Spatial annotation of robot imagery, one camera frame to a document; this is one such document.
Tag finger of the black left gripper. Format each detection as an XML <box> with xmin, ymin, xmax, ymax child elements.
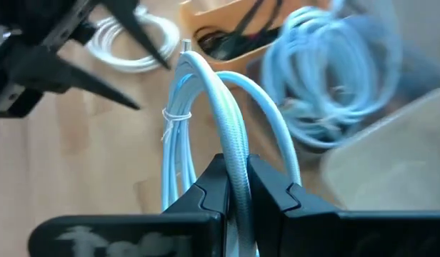
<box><xmin>100</xmin><ymin>0</ymin><xmax>171</xmax><ymax>71</ymax></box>
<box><xmin>12</xmin><ymin>49</ymin><xmax>141</xmax><ymax>111</ymax></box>

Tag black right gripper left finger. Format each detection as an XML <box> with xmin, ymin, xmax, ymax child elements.
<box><xmin>26</xmin><ymin>153</ymin><xmax>231</xmax><ymax>257</ymax></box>

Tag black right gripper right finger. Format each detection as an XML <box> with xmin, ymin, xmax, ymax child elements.
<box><xmin>246</xmin><ymin>153</ymin><xmax>440</xmax><ymax>257</ymax></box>

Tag white cable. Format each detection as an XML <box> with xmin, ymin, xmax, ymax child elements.
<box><xmin>86</xmin><ymin>5</ymin><xmax>181</xmax><ymax>74</ymax></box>

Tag thick black braided cable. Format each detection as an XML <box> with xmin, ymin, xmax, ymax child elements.
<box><xmin>196</xmin><ymin>28</ymin><xmax>281</xmax><ymax>61</ymax></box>

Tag light blue cable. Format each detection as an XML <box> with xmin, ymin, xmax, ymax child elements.
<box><xmin>261</xmin><ymin>0</ymin><xmax>403</xmax><ymax>151</ymax></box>
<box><xmin>161</xmin><ymin>39</ymin><xmax>303</xmax><ymax>257</ymax></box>

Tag thin black cable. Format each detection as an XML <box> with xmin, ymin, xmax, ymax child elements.
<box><xmin>237</xmin><ymin>0</ymin><xmax>284</xmax><ymax>36</ymax></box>

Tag orange plastic bin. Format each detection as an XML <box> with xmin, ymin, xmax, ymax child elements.
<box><xmin>179</xmin><ymin>0</ymin><xmax>331</xmax><ymax>74</ymax></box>

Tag light grey plastic bin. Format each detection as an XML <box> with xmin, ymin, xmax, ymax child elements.
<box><xmin>319</xmin><ymin>87</ymin><xmax>440</xmax><ymax>213</ymax></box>

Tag dark grey plastic bin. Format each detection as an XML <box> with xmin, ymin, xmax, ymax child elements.
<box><xmin>246</xmin><ymin>0</ymin><xmax>440</xmax><ymax>158</ymax></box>

